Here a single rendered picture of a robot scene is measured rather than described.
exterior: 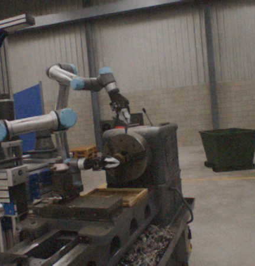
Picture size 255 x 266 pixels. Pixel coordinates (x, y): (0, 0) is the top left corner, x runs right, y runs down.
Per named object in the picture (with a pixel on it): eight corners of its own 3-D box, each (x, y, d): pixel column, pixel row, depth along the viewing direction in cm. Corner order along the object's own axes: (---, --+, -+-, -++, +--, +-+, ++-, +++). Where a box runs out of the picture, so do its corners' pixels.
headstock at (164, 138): (131, 168, 264) (127, 126, 262) (182, 167, 246) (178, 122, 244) (102, 184, 210) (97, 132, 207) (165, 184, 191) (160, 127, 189)
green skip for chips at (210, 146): (200, 164, 717) (198, 130, 712) (238, 161, 715) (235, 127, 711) (217, 175, 583) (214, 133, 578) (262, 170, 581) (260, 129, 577)
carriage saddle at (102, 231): (52, 213, 151) (51, 202, 151) (133, 217, 133) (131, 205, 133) (10, 236, 124) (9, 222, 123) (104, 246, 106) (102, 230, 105)
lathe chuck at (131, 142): (107, 176, 200) (107, 132, 197) (150, 180, 188) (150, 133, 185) (101, 179, 192) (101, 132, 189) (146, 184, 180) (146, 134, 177)
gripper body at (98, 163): (101, 171, 165) (83, 171, 170) (107, 168, 173) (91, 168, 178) (99, 158, 165) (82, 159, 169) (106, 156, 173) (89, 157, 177)
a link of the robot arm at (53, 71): (38, 60, 193) (78, 75, 161) (53, 61, 200) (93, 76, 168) (37, 76, 197) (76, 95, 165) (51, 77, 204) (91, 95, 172)
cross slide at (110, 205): (49, 203, 149) (48, 195, 149) (124, 206, 132) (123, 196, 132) (27, 214, 134) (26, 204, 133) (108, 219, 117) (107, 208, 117)
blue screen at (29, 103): (-11, 171, 941) (-19, 101, 929) (13, 167, 991) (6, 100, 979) (34, 187, 620) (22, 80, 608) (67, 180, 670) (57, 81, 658)
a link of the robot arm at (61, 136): (45, 112, 187) (57, 183, 191) (50, 110, 178) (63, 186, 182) (61, 110, 193) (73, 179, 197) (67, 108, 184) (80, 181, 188)
